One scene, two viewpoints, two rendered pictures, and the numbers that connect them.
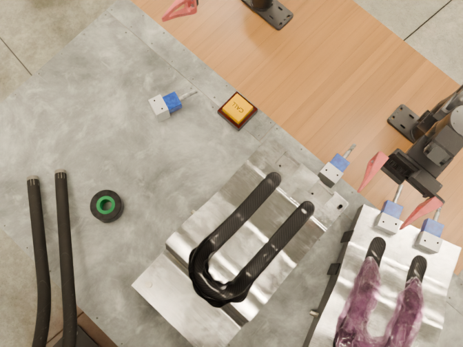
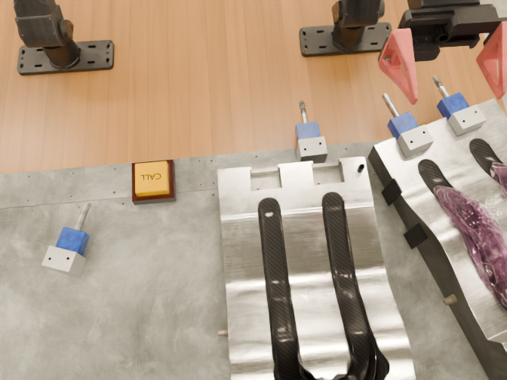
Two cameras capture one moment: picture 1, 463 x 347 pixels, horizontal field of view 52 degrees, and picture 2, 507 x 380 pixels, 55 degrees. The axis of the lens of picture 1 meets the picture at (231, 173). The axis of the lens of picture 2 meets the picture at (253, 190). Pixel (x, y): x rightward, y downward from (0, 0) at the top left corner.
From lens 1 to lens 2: 0.39 m
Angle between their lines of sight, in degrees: 14
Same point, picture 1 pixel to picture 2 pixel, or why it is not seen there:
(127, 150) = (74, 344)
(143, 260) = not seen: outside the picture
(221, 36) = (56, 126)
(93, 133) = (11, 368)
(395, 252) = (449, 160)
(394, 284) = (485, 188)
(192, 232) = (250, 355)
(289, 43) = (135, 70)
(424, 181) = (473, 16)
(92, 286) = not seen: outside the picture
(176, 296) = not seen: outside the picture
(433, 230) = (457, 105)
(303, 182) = (301, 181)
